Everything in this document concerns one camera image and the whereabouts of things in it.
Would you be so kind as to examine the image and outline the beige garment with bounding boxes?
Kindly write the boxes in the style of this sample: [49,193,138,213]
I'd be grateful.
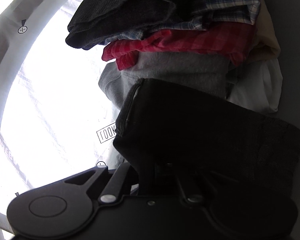
[247,0,281,62]

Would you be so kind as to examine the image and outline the blue plaid shirt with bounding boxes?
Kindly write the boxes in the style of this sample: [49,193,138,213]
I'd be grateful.
[97,0,261,46]

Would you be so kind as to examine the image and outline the white printed window curtain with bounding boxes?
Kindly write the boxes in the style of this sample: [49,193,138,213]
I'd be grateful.
[0,0,117,239]

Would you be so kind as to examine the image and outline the white garment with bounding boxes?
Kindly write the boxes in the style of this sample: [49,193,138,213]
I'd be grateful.
[227,59,283,113]

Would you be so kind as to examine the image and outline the black cargo trousers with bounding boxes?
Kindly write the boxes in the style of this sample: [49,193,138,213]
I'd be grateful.
[114,79,300,239]

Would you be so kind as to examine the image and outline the red checked shirt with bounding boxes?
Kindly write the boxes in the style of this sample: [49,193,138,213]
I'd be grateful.
[102,22,256,70]

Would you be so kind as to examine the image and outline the grey sweatshirt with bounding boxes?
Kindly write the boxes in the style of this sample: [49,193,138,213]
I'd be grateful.
[98,52,229,170]

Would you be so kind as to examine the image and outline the dark knitted garment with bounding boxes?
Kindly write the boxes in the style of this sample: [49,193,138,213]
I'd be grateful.
[65,0,206,50]

